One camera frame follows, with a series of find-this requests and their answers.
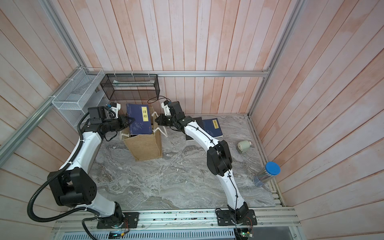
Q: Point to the navy book far right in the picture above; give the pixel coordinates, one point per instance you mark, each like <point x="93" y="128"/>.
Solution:
<point x="213" y="128"/>

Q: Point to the black wire mesh basket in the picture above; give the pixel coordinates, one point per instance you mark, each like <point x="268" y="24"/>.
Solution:
<point x="131" y="87"/>

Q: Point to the navy book yellow label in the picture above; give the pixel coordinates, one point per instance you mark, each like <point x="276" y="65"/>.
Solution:
<point x="142" y="124"/>

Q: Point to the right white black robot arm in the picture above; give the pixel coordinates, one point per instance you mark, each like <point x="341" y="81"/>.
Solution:
<point x="219" y="159"/>

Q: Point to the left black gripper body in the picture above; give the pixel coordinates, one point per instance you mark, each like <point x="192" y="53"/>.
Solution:
<point x="117" y="124"/>

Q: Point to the clear jar blue lid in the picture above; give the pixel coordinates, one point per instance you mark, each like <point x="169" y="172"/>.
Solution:
<point x="269" y="171"/>

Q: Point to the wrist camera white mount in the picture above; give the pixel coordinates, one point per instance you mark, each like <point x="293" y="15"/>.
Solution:
<point x="113" y="110"/>
<point x="166" y="108"/>

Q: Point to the aluminium mounting rail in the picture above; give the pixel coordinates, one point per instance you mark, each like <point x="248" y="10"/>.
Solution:
<point x="190" y="219"/>

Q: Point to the burlap canvas tote bag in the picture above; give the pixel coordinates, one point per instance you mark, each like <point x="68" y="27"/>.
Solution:
<point x="145" y="147"/>

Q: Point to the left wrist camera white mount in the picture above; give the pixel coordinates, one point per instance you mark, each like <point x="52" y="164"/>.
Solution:
<point x="113" y="110"/>

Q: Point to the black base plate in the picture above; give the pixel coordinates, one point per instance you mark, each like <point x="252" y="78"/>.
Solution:
<point x="125" y="220"/>
<point x="232" y="218"/>

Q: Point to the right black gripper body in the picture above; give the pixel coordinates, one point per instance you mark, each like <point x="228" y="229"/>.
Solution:
<point x="168" y="121"/>

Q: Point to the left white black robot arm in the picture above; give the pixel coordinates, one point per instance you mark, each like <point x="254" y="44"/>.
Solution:
<point x="73" y="187"/>

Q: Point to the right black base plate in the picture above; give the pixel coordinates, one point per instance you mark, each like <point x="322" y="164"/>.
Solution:
<point x="232" y="218"/>

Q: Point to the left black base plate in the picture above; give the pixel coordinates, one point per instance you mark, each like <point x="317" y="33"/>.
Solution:
<point x="125" y="220"/>

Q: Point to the white wire mesh shelf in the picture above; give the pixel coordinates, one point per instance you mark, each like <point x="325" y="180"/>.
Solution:
<point x="81" y="91"/>

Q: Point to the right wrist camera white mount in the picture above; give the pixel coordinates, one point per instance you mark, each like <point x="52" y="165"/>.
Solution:
<point x="166" y="108"/>

